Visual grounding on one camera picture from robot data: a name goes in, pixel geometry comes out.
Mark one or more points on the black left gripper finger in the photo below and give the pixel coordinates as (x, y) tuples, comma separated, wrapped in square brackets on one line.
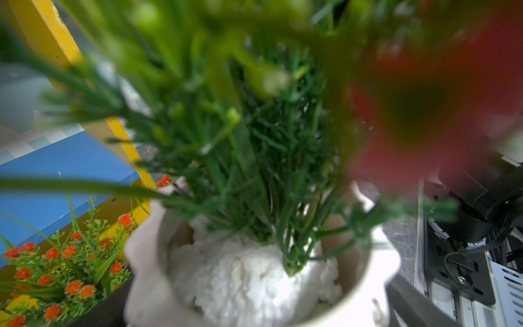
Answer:
[(413, 307)]

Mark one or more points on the yellow rack with coloured shelves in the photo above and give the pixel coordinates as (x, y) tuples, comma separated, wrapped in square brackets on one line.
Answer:
[(76, 151)]

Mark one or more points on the red flower pot left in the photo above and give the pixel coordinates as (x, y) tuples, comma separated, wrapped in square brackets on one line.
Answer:
[(70, 273)]

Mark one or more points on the metal base rail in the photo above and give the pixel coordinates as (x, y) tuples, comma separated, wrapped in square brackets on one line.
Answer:
[(469, 262)]

